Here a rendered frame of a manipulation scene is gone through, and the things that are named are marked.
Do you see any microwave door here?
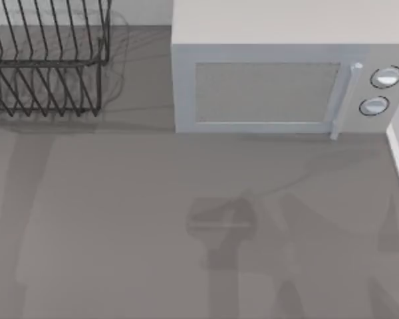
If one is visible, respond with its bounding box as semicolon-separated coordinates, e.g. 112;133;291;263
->
172;44;365;134

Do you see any pale microwave oven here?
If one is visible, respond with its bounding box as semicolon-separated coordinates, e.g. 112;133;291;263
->
170;0;399;140

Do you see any small microwave knob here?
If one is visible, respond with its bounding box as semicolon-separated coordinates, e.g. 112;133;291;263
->
358;95;390;117

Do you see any large microwave knob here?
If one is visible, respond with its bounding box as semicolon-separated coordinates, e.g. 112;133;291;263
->
370;65;399;89

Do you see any microwave door handle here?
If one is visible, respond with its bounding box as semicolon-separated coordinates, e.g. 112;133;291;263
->
329;62;364;140

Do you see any black wire dish rack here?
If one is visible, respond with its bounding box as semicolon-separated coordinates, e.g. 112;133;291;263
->
0;0;113;118

